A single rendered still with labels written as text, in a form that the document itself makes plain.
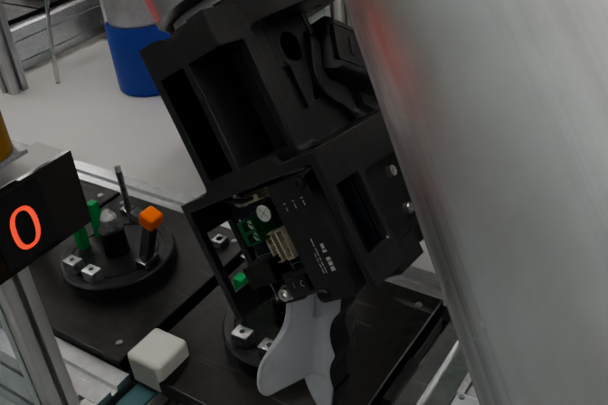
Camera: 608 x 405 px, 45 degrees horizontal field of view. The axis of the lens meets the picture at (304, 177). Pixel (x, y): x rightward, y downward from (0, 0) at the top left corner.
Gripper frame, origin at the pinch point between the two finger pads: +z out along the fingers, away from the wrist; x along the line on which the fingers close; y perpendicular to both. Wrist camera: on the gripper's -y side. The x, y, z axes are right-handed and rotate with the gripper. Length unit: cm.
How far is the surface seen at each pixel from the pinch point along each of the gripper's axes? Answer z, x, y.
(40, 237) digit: -14.9, -34.8, -6.3
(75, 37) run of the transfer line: -57, -132, -102
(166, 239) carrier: -8, -53, -32
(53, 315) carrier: -6, -59, -18
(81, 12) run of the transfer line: -62, -129, -105
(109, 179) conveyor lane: -18, -72, -44
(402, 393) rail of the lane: 13.5, -24.5, -26.5
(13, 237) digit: -15.8, -34.4, -3.9
